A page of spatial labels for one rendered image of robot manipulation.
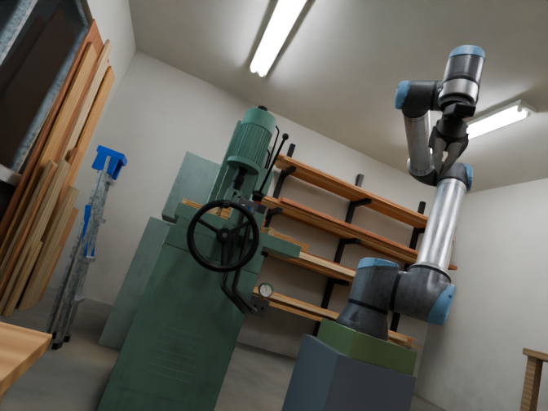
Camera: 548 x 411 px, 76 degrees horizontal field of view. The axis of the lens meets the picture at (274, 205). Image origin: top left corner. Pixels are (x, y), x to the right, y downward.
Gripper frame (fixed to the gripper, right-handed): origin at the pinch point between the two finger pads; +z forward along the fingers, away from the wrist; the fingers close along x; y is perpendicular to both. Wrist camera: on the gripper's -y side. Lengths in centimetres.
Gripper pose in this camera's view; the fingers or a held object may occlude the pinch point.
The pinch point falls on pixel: (442, 168)
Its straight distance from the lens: 95.8
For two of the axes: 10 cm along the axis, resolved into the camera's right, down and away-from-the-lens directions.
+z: -3.3, 9.1, -2.4
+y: 1.4, 3.0, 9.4
